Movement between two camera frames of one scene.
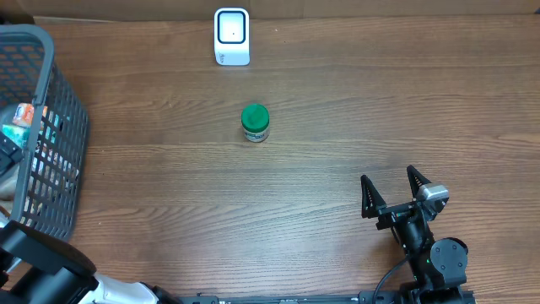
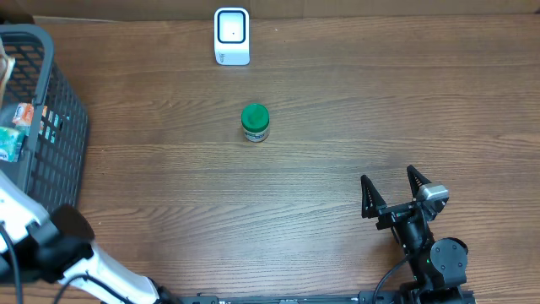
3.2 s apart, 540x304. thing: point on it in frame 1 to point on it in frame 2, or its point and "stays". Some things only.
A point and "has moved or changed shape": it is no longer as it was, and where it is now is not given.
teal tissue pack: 18,134 has moved or changed shape
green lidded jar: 256,122 stays
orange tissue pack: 24,114 stays
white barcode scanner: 231,36 stays
